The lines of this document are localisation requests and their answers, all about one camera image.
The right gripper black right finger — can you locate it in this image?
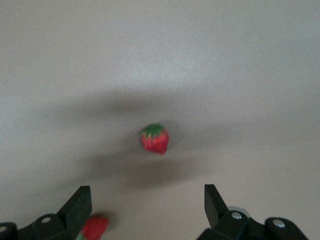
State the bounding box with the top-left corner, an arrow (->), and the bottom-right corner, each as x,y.
196,184 -> 311,240

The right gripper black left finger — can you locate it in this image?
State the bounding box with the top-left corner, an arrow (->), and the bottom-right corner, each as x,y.
0,185 -> 93,240

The red toy strawberry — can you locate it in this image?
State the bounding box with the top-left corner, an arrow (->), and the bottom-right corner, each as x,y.
76,216 -> 110,240
140,123 -> 170,155

